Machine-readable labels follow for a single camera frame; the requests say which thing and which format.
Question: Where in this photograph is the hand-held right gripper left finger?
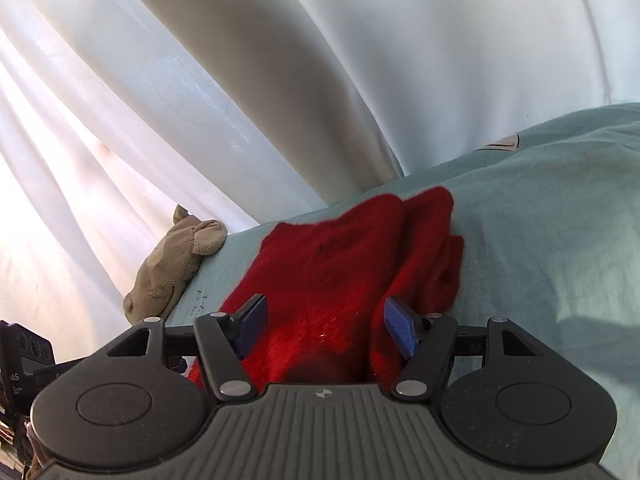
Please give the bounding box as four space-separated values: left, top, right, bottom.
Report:
102 294 269 402

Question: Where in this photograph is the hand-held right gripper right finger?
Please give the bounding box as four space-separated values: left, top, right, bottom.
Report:
383 296 540 402

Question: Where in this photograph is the red knit cardigan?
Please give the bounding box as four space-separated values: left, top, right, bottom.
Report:
185 186 466 392

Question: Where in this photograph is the beige plush toy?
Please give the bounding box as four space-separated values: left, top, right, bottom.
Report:
123 205 229 322

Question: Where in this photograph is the light blue bed sheet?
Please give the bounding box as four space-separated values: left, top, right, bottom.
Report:
165 102 640 480

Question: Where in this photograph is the white curtain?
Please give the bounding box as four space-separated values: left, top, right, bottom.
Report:
0 0 640 364

